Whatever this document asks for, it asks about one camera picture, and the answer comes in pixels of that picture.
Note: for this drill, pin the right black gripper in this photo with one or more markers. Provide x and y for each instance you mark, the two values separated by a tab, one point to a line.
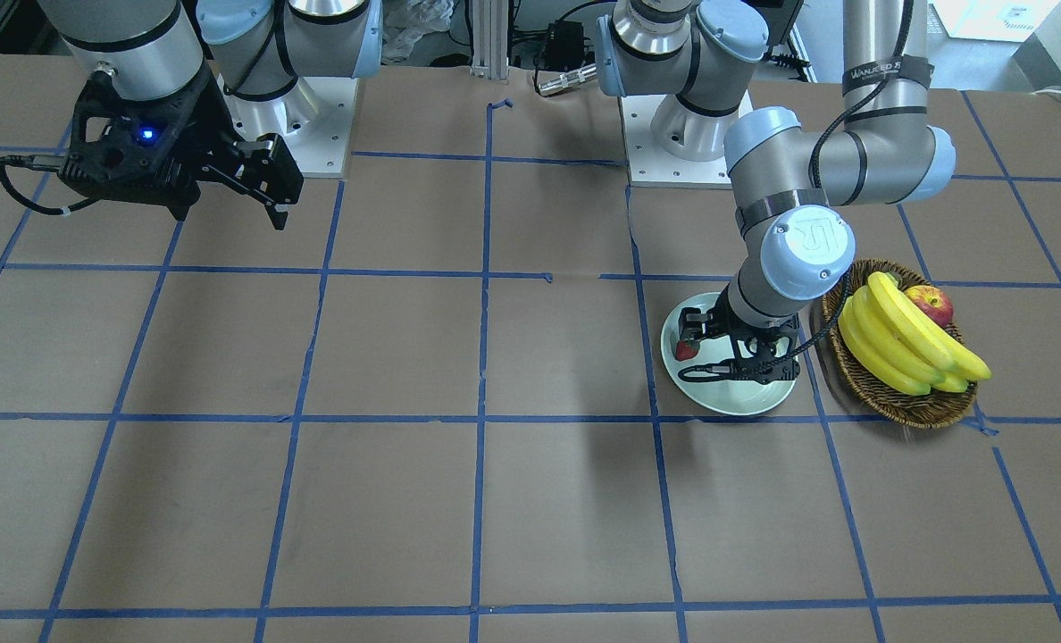
212	130

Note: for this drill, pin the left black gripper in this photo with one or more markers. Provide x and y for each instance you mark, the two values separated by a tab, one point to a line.
725	324

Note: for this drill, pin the strawberry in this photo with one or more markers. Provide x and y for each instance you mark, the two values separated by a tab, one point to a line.
686	350

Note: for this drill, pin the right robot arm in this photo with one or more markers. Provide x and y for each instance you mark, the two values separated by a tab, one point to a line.
257	50

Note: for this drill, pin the light green plate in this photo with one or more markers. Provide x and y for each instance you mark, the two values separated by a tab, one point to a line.
739	398

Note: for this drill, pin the yellow banana bunch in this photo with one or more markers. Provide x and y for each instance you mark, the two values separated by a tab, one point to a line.
899	345

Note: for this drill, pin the red apple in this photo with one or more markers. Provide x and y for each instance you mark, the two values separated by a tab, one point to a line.
933	302

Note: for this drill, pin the wicker basket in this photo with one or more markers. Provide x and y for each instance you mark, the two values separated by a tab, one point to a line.
849	380

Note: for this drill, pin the black power adapter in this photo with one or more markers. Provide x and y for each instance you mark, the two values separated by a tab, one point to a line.
564	46

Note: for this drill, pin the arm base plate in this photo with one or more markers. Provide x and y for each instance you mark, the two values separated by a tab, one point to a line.
315	118
664	152

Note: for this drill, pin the aluminium frame post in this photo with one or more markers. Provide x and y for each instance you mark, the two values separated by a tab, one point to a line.
490	39

